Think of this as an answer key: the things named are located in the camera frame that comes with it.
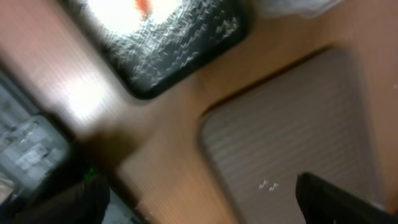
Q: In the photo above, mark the black waste tray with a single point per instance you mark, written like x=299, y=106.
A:
x=72, y=7

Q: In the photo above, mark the orange carrot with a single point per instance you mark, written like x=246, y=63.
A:
x=144, y=7

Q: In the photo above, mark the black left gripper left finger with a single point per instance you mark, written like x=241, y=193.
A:
x=84, y=203

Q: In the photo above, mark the dark brown serving tray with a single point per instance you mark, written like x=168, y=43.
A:
x=309, y=118

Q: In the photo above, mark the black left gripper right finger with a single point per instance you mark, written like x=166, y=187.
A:
x=323, y=202

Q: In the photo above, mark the clear plastic bin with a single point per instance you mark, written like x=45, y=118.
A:
x=304, y=8

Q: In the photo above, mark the white rice pile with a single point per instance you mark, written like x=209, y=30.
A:
x=150, y=49

